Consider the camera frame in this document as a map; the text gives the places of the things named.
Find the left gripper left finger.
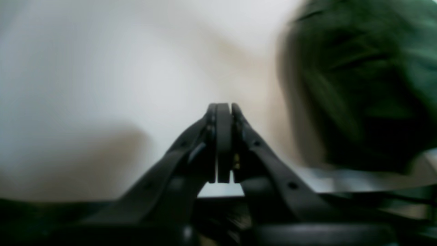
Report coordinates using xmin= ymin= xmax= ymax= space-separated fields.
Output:
xmin=51 ymin=104 xmax=219 ymax=246

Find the dark green t-shirt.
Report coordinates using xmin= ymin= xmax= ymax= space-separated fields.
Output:
xmin=280 ymin=0 xmax=436 ymax=175

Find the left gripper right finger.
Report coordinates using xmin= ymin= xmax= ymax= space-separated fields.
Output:
xmin=231 ymin=103 xmax=398 ymax=246

